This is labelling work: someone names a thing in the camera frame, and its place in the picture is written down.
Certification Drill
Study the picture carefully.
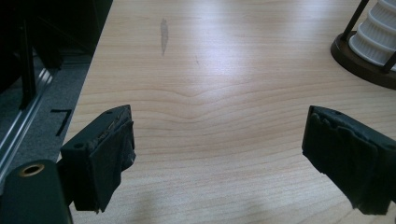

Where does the wire cup rack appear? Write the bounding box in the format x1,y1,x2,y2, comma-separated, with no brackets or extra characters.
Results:
330,0,396,91

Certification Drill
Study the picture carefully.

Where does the metal floor rail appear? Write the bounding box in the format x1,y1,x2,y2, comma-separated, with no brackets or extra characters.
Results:
0,66,54,188

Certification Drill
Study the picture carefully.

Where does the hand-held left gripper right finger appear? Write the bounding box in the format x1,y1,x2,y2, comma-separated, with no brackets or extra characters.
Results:
301,105,396,216

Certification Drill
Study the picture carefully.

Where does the stack of paper cups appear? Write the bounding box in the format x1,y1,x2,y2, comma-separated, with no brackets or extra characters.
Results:
348,0,396,67

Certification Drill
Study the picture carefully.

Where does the black metal stand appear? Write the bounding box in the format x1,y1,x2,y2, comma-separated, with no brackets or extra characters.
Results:
18,18,37,110

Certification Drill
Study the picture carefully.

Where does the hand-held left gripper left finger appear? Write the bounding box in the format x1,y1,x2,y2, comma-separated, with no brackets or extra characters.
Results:
60,105,137,214

